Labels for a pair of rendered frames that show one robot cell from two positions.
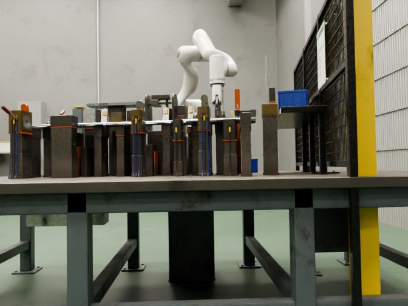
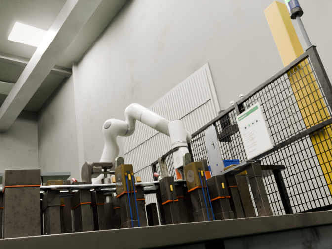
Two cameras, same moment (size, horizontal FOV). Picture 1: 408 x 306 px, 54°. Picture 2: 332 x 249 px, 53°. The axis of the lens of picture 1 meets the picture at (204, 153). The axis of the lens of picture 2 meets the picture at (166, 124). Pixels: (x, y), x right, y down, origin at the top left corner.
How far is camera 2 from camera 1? 1.40 m
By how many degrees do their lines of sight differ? 44
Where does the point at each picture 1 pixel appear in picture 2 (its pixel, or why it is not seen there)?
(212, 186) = (325, 219)
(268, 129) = (242, 187)
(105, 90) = not seen: outside the picture
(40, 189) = (187, 234)
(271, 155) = (250, 213)
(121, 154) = (89, 228)
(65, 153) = (29, 225)
